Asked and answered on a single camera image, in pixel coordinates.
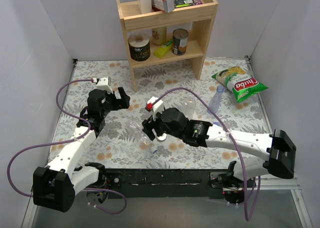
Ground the silver metal jar lid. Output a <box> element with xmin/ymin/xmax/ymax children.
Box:
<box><xmin>156</xmin><ymin>133</ymin><xmax>167</xmax><ymax>142</ymax></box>

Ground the crushed clear bottle blue-white cap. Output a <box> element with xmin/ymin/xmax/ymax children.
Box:
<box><xmin>126</xmin><ymin>119</ymin><xmax>158</xmax><ymax>154</ymax></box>

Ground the clear bottle with white cap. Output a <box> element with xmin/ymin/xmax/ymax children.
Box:
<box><xmin>181</xmin><ymin>94</ymin><xmax>196</xmax><ymax>120</ymax></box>

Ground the clear bottle with blue cap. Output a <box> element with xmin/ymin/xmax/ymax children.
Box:
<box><xmin>207</xmin><ymin>85</ymin><xmax>225</xmax><ymax>114</ymax></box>

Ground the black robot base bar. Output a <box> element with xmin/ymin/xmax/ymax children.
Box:
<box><xmin>77</xmin><ymin>167</ymin><xmax>258</xmax><ymax>204</ymax></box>

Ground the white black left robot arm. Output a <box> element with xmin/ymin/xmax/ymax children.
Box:
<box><xmin>33</xmin><ymin>87</ymin><xmax>130</xmax><ymax>212</ymax></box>

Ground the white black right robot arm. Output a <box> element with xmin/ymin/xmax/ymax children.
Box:
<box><xmin>142</xmin><ymin>108</ymin><xmax>297</xmax><ymax>187</ymax></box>

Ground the white tall bottle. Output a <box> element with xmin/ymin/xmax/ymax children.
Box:
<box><xmin>138</xmin><ymin>0</ymin><xmax>152</xmax><ymax>14</ymax></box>

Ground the floral patterned table mat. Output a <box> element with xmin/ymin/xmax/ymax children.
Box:
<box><xmin>48</xmin><ymin>58</ymin><xmax>273</xmax><ymax>169</ymax></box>

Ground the black wrapped paper roll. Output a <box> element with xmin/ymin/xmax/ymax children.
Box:
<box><xmin>128</xmin><ymin>32</ymin><xmax>151</xmax><ymax>62</ymax></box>

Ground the yellow green packet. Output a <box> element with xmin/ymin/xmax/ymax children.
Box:
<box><xmin>154</xmin><ymin>39</ymin><xmax>173</xmax><ymax>58</ymax></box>

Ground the cream cylindrical jar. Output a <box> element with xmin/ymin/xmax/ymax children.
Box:
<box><xmin>151</xmin><ymin>26</ymin><xmax>167</xmax><ymax>45</ymax></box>

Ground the tin food can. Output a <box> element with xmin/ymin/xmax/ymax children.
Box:
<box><xmin>172</xmin><ymin>28</ymin><xmax>189</xmax><ymax>55</ymax></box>

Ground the green white chips bag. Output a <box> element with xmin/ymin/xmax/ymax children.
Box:
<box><xmin>212</xmin><ymin>66</ymin><xmax>268</xmax><ymax>103</ymax></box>

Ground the red grey carton box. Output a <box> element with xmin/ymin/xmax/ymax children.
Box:
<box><xmin>151</xmin><ymin>0</ymin><xmax>175</xmax><ymax>13</ymax></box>

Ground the wooden two-tier shelf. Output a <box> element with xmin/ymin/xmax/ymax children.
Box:
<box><xmin>116</xmin><ymin>0</ymin><xmax>218</xmax><ymax>92</ymax></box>

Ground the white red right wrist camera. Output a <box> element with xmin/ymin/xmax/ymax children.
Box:
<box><xmin>146</xmin><ymin>96</ymin><xmax>165</xmax><ymax>121</ymax></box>

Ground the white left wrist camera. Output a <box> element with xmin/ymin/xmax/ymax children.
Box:
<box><xmin>92</xmin><ymin>76</ymin><xmax>113</xmax><ymax>94</ymax></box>

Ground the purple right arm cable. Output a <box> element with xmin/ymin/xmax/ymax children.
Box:
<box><xmin>156</xmin><ymin>87</ymin><xmax>261</xmax><ymax>222</ymax></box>

